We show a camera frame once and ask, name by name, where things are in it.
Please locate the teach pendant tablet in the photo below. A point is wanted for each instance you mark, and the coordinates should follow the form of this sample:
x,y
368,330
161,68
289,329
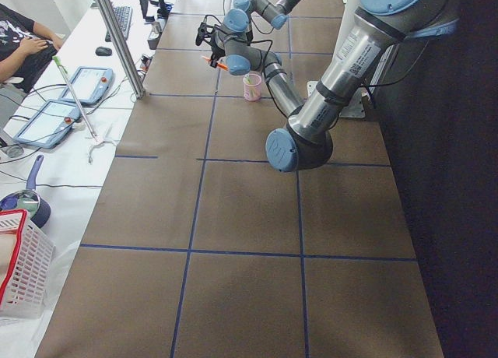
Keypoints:
x,y
48,127
90,83

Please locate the yellow highlighter pen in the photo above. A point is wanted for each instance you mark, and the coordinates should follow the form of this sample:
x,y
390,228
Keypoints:
x,y
252,93

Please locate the seated person black shirt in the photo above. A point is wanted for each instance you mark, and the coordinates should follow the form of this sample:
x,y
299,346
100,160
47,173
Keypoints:
x,y
27,48

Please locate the far teach pendant tablet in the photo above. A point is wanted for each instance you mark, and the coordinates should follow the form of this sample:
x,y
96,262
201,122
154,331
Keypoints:
x,y
90,83

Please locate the small steel cup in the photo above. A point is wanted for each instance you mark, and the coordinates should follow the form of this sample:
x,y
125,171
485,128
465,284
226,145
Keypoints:
x,y
158,25

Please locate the black computer monitor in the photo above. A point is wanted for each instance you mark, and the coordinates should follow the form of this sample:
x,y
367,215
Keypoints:
x,y
162,12

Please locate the blue saucepan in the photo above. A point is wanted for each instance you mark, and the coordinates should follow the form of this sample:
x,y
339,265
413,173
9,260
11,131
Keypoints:
x,y
38,209

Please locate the pink mesh pen holder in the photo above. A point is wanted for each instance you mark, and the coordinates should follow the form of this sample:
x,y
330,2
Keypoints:
x,y
256,79

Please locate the white plastic basket red rim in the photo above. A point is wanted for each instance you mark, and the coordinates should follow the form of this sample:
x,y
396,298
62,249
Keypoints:
x,y
26,254

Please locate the orange highlighter pen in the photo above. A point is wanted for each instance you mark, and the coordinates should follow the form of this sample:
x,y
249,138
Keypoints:
x,y
220,64

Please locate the black computer mouse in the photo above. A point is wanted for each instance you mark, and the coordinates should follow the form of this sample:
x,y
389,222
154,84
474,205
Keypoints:
x,y
103,51

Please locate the long metal grabber stick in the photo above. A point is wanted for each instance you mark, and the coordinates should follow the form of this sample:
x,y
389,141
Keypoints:
x,y
74,97

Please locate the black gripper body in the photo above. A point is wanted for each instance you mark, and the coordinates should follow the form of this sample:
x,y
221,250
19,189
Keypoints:
x,y
215,53

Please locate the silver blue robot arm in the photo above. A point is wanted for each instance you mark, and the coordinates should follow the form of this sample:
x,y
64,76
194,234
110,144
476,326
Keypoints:
x,y
238,19
305,142

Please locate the aluminium frame post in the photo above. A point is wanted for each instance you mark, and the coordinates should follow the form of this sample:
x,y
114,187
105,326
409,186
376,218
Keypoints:
x,y
120,45

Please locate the black keyboard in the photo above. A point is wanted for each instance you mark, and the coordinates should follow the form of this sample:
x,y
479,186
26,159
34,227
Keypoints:
x,y
123,14

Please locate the near teach pendant tablet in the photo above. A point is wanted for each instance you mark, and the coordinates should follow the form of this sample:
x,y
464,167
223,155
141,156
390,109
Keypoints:
x,y
48,127

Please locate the green highlighter pen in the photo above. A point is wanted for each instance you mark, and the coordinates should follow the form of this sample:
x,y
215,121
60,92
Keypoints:
x,y
244,80

